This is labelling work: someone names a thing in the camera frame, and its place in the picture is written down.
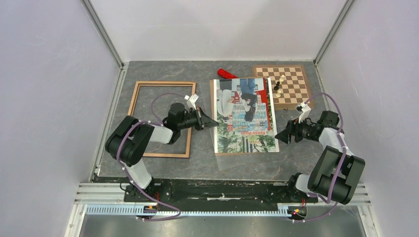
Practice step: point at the right aluminium corner post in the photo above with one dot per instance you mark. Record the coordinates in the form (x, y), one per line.
(348, 4)

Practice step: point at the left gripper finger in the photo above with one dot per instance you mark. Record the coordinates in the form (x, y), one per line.
(209, 125)
(206, 119)

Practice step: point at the wooden chessboard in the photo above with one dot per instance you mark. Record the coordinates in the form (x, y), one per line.
(295, 89)

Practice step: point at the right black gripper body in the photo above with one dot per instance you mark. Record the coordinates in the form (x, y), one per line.
(299, 128)

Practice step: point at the black chess piece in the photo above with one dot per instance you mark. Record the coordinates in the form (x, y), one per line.
(277, 86)

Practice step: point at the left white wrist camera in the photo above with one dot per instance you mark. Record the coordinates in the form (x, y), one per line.
(191, 101)

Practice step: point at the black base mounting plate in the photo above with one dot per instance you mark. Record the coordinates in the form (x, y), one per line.
(190, 195)

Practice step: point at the aluminium rail frame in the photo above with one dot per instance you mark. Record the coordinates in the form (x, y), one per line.
(105, 210)

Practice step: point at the wooden picture frame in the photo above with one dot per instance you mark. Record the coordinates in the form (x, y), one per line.
(131, 109)

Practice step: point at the red cylindrical object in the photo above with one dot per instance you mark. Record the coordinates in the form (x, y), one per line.
(225, 74)

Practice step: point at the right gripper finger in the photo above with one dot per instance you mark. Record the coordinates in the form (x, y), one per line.
(286, 140)
(284, 133)

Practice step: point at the brown frame backing board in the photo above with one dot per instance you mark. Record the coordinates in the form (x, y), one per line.
(211, 98)

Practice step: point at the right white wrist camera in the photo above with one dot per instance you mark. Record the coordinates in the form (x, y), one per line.
(304, 111)

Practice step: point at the colourful photo poster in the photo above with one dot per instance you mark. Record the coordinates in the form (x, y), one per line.
(245, 114)

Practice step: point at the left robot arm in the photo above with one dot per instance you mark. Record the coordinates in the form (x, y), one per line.
(128, 142)

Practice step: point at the left aluminium corner post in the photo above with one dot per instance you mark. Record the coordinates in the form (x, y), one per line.
(102, 32)

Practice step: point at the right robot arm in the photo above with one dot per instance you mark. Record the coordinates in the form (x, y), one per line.
(337, 172)

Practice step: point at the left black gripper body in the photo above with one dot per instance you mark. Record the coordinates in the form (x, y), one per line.
(200, 122)

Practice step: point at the aluminium corner post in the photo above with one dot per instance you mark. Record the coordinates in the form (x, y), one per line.
(102, 32)
(348, 4)

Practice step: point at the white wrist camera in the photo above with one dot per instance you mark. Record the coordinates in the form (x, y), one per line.
(304, 111)
(191, 101)

